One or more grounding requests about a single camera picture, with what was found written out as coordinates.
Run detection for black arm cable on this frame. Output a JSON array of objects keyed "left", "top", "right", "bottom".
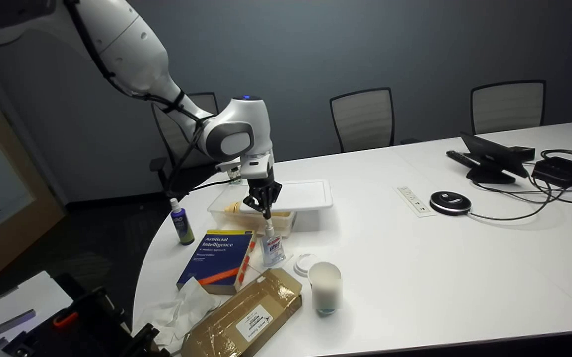
[{"left": 63, "top": 0, "right": 210, "bottom": 195}]

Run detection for grey marker pen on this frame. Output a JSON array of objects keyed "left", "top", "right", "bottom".
[{"left": 0, "top": 308, "right": 37, "bottom": 336}]

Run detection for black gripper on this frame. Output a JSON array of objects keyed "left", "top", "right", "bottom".
[{"left": 242, "top": 169, "right": 283, "bottom": 221}]

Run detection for white container lid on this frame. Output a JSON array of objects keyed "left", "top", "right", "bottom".
[{"left": 236, "top": 175, "right": 335, "bottom": 215}]

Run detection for white remote control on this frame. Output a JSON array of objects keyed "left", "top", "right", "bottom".
[{"left": 394, "top": 185, "right": 432, "bottom": 221}]

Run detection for black power box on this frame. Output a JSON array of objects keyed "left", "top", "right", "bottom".
[{"left": 529, "top": 157, "right": 572, "bottom": 191}]

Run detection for clear pump bottle white pump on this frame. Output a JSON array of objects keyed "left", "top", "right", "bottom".
[{"left": 259, "top": 215, "right": 287, "bottom": 270}]

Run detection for small blue-capped bottle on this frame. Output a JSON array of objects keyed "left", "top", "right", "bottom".
[{"left": 166, "top": 197, "right": 196, "bottom": 248}]

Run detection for black round speaker puck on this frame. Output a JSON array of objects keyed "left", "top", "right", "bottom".
[{"left": 426, "top": 189, "right": 474, "bottom": 219}]

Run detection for tan food pieces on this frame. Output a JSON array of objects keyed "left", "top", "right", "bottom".
[{"left": 224, "top": 201, "right": 261, "bottom": 223}]

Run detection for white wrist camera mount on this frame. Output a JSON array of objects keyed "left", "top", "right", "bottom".
[{"left": 214, "top": 153, "right": 275, "bottom": 185}]

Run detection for grey mesh office chair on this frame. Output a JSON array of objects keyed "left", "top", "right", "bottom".
[
  {"left": 148, "top": 90, "right": 226, "bottom": 199},
  {"left": 327, "top": 86, "right": 396, "bottom": 155},
  {"left": 468, "top": 80, "right": 547, "bottom": 137}
]

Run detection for black cables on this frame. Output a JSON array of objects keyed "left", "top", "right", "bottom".
[{"left": 466, "top": 147, "right": 572, "bottom": 225}]

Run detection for small white round lid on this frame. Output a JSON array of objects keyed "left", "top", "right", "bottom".
[{"left": 291, "top": 252, "right": 319, "bottom": 278}]

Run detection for blue hardcover book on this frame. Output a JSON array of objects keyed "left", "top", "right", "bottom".
[{"left": 174, "top": 229, "right": 257, "bottom": 298}]

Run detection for crumpled clear plastic bag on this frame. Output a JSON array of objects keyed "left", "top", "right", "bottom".
[{"left": 144, "top": 276, "right": 226, "bottom": 354}]

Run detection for wooden door frame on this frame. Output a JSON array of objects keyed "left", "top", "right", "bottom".
[{"left": 0, "top": 60, "right": 67, "bottom": 292}]

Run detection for clear plastic food container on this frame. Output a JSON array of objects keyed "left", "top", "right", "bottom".
[{"left": 206, "top": 187, "right": 297, "bottom": 240}]

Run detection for patterned paper cup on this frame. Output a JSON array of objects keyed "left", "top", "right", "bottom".
[{"left": 305, "top": 260, "right": 345, "bottom": 320}]

